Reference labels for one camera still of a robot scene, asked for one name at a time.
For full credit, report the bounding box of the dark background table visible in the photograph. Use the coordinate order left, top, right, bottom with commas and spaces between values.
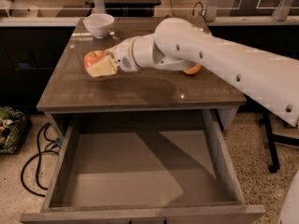
93, 0, 161, 17

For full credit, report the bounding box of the red apple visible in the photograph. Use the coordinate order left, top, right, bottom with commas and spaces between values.
84, 50, 107, 69

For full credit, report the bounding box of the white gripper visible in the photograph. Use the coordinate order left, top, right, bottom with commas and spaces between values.
86, 37, 140, 77

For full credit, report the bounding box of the open grey top drawer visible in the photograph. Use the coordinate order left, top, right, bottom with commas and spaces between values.
21, 110, 265, 224

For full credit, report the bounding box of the grey counter cabinet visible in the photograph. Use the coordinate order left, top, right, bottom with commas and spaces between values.
37, 18, 246, 137

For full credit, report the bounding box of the black cable behind counter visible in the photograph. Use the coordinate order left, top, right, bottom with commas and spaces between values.
192, 1, 206, 18

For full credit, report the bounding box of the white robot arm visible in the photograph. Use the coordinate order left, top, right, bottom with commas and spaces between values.
84, 18, 299, 127

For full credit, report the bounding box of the black floor cable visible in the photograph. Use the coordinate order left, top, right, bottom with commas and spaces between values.
20, 122, 61, 198

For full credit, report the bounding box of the orange fruit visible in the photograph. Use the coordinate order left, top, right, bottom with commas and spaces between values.
183, 63, 201, 76

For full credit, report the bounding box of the black stand with wheel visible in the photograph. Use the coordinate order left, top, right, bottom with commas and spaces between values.
259, 109, 299, 174

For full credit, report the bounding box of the white bowl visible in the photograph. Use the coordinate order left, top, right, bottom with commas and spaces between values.
83, 13, 114, 38

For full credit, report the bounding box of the patterned basket with items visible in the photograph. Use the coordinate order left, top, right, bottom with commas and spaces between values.
0, 106, 32, 155

